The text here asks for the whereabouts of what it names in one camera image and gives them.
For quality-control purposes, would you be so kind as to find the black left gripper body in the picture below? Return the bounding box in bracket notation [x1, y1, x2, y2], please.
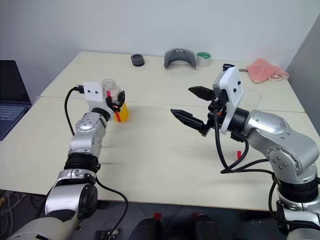
[107, 100, 122, 113]

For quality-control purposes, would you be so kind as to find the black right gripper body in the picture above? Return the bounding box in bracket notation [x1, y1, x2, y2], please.
[206, 95, 228, 131]

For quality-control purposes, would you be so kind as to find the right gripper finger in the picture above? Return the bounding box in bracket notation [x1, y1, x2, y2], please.
[188, 85, 215, 102]
[170, 108, 209, 137]

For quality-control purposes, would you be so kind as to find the bottle with orange juice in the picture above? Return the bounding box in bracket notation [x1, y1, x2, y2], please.
[101, 78, 131, 123]

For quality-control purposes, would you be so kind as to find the clear wine glass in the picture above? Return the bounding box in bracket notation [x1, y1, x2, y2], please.
[241, 88, 263, 111]

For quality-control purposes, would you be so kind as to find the silver tape roll green core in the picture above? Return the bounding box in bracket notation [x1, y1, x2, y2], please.
[195, 51, 213, 68]

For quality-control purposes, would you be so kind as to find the black round puck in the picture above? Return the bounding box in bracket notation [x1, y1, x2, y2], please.
[130, 53, 146, 68]

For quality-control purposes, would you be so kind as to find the grey curved headset shell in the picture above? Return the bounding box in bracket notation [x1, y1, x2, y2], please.
[163, 48, 197, 70]

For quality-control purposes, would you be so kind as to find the pink cloth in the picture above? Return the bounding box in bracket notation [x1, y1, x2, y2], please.
[246, 58, 290, 84]

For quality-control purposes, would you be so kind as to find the dark laptop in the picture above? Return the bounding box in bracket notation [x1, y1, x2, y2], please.
[0, 59, 33, 142]

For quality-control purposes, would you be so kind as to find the dark rounded shape red mark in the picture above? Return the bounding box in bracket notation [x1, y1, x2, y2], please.
[192, 212, 221, 240]
[128, 212, 163, 240]

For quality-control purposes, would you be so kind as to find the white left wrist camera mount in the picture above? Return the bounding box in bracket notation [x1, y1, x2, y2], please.
[83, 81, 114, 118]

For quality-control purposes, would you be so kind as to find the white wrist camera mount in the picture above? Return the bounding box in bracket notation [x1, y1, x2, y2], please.
[83, 81, 114, 118]
[212, 65, 245, 135]

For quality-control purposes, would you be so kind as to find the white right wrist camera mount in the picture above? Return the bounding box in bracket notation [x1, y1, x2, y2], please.
[212, 65, 245, 135]

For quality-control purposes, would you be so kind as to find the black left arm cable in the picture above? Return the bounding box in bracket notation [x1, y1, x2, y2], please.
[64, 84, 130, 235]

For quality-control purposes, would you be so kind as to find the thin white floor cable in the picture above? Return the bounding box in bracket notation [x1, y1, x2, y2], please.
[0, 191, 28, 227]

